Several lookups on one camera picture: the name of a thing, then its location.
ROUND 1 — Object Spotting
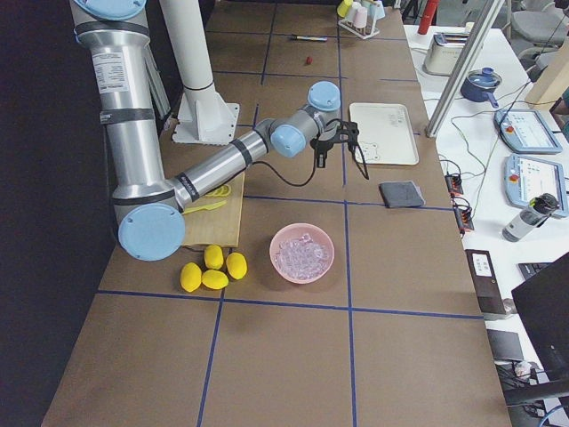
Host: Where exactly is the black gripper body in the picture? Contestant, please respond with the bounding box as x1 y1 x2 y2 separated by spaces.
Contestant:
310 118 359 168

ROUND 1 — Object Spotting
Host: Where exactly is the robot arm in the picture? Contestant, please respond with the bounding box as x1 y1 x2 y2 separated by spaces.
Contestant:
70 1 359 262

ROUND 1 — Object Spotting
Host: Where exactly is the pink cup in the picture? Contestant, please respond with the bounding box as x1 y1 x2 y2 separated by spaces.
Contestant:
350 7 368 30

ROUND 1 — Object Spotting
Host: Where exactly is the lime green cup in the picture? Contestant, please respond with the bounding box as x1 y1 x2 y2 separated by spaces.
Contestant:
336 0 353 19

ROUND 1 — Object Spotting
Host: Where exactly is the pile of ice cubes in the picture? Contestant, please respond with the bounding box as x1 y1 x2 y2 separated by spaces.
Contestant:
273 233 332 280

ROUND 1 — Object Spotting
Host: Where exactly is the white bear serving tray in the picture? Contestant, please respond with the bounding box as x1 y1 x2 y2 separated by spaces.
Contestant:
349 102 419 165

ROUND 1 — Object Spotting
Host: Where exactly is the grey folded cloth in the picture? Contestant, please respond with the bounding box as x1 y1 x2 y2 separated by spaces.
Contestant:
379 181 425 208

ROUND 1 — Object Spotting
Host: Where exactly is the steel muddler with black tip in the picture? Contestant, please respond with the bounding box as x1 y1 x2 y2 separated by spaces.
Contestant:
289 35 328 43

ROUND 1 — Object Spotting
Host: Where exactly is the white toaster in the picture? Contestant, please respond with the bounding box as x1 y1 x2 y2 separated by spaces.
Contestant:
423 32 469 77

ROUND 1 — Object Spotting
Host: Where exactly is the pink bowl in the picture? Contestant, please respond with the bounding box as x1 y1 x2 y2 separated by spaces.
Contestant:
269 222 335 285

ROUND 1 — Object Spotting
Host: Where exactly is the yellow plastic knife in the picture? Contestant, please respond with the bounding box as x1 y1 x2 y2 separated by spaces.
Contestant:
182 200 227 215

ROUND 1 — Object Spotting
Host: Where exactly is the blue pot with lid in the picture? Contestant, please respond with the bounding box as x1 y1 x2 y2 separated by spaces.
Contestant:
461 67 502 109

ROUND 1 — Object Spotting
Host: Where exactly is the wooden cutting board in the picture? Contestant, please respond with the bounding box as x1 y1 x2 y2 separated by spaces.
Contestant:
182 173 245 247

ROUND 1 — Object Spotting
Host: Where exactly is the red bottle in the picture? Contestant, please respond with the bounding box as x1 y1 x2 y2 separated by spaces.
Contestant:
417 0 439 35

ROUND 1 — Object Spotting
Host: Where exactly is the whole yellow lemon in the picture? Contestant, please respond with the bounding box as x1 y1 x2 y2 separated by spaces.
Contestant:
180 262 202 293
201 270 229 290
204 245 224 270
226 252 248 280

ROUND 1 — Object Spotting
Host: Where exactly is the teach pendant tablet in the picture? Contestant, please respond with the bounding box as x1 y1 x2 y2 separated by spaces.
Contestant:
504 154 568 217
493 109 563 155

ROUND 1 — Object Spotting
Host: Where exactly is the grey water bottle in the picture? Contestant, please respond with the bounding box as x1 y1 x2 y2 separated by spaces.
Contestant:
501 193 559 242

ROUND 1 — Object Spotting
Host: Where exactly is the black box with label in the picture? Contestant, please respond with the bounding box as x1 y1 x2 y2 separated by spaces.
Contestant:
465 249 517 321

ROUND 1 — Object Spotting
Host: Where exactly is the white wire cup rack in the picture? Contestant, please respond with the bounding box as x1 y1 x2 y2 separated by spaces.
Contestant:
336 0 386 39

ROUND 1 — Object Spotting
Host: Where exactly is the aluminium frame post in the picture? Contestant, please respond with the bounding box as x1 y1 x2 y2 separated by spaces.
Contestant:
425 0 503 138

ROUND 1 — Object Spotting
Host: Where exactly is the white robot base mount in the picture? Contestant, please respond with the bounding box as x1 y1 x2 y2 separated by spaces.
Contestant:
160 0 240 145

